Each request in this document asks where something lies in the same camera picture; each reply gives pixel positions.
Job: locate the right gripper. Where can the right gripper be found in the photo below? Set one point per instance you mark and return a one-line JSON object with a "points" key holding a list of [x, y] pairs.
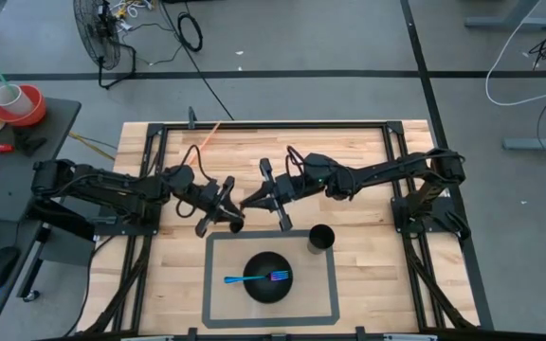
{"points": [[287, 189]]}

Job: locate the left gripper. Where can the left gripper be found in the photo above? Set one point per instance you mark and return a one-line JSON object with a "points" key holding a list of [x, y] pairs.
{"points": [[206, 196]]}

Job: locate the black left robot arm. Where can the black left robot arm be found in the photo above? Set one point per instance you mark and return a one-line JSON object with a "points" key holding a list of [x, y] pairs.
{"points": [[112, 187]]}

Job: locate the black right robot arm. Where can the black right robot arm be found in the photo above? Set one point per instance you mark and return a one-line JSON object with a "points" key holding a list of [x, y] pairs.
{"points": [[387, 170]]}

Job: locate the black cup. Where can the black cup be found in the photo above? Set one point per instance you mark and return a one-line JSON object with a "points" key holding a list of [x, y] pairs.
{"points": [[321, 237]]}

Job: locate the orange strip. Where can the orange strip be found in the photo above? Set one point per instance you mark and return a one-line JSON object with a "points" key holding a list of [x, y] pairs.
{"points": [[205, 142]]}

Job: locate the large black bowl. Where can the large black bowl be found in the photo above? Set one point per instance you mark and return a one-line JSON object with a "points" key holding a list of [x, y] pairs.
{"points": [[268, 291]]}

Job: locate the beige mat with dark border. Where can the beige mat with dark border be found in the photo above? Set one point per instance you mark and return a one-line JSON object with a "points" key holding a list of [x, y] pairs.
{"points": [[228, 308]]}

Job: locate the small black clamp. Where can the small black clamp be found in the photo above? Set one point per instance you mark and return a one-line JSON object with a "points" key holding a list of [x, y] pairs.
{"points": [[29, 142]]}

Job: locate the dark grey side desk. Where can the dark grey side desk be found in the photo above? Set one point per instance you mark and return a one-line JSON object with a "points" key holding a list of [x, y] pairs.
{"points": [[12, 194]]}

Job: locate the black floor fan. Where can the black floor fan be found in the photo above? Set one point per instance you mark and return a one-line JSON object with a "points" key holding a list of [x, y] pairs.
{"points": [[95, 33]]}

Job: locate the white paper cup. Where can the white paper cup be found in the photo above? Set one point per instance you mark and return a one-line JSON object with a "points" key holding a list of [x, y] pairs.
{"points": [[12, 99]]}

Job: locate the grey desk foot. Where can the grey desk foot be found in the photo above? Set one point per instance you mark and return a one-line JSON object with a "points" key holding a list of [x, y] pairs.
{"points": [[538, 143], [510, 22]]}

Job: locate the small black frame-mounted device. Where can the small black frame-mounted device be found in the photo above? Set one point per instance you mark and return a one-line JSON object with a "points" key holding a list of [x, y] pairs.
{"points": [[191, 118]]}

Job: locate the black table rig frame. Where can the black table rig frame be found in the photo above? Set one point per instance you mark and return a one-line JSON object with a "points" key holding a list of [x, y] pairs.
{"points": [[408, 284]]}

